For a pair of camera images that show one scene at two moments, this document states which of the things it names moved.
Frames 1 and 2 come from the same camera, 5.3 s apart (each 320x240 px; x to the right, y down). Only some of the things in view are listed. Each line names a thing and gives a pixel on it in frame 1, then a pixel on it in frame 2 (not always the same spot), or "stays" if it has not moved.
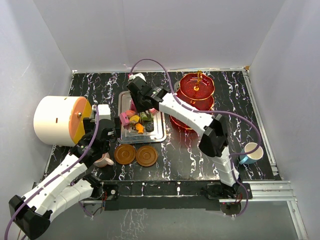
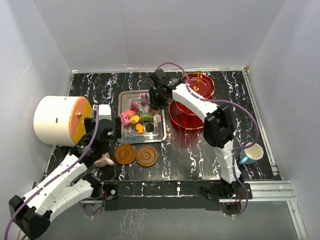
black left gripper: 89,124 stays
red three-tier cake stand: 196,90 stays
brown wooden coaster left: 124,154 stays
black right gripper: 140,108 -> 153,103
